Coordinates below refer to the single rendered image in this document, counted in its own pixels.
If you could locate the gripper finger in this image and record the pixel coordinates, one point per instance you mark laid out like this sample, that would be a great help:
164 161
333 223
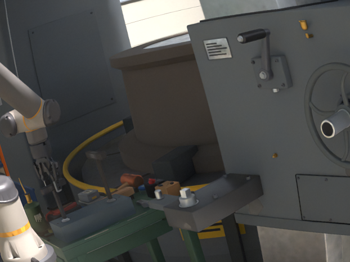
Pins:
41 170
57 174

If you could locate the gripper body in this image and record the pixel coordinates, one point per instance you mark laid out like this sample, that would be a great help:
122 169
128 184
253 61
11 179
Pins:
40 152

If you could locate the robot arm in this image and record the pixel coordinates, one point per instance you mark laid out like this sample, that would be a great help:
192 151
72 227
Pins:
16 90

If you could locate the silver peg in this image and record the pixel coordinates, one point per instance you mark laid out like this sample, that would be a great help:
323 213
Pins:
158 194

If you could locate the silver clamp screw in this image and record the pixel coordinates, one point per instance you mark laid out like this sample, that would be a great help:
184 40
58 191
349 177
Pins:
187 199

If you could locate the grey clamp block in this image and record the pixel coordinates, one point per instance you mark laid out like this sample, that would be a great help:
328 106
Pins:
218 199

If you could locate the grey handwheel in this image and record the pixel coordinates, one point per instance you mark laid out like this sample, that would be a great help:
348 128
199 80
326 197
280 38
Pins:
332 127

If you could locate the grey device with yellow label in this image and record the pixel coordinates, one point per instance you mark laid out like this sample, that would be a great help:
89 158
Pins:
88 195

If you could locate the red tool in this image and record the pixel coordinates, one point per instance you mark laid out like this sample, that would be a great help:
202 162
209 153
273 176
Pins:
53 214

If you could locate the green oil can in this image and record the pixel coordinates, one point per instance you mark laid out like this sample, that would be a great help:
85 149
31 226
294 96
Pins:
34 215

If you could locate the grey blue tool holder block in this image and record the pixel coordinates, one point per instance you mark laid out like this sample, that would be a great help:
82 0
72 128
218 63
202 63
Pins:
93 218

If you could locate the orange headed mallet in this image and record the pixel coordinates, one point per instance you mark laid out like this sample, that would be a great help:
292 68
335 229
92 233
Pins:
131 180

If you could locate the green bench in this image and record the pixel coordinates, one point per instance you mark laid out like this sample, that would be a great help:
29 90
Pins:
114 237

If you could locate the black box with red button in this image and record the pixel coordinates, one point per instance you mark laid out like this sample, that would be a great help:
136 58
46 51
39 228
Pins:
149 188

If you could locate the grey flat plate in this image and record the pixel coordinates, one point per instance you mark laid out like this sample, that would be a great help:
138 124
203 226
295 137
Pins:
161 203

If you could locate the tan box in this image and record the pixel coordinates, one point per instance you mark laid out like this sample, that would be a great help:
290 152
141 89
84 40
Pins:
168 188

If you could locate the dark grey block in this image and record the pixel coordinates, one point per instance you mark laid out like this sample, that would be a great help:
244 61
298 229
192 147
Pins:
175 164

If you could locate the brown round machine table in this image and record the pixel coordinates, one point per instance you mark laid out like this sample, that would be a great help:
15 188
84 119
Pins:
164 95

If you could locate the yellow black striped plate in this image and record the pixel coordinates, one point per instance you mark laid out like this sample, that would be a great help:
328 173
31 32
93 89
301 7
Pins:
210 231

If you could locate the window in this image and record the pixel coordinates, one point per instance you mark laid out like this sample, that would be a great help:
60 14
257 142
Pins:
161 19

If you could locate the grey machine body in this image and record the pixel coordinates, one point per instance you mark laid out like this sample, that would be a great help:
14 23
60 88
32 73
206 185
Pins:
246 123

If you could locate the silver nameplate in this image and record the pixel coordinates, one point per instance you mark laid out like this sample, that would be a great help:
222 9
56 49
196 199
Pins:
217 48

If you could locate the small brass knob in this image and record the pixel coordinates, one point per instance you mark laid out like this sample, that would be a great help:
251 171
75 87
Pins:
274 155

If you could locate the grey access panel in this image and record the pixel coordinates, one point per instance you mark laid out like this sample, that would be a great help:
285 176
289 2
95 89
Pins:
325 199

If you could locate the brass oil cup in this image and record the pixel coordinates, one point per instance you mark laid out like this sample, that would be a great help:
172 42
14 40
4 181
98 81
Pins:
302 24

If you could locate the small brass plug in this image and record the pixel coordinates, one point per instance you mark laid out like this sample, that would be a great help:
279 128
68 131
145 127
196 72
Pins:
309 35

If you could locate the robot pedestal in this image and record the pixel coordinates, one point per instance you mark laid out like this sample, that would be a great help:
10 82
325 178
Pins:
49 255

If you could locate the grey wall panel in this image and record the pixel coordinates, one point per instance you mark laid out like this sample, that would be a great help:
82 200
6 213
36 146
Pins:
71 71

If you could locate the grey lever bracket plate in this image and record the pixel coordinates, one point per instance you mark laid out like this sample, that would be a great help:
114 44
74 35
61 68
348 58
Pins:
281 73

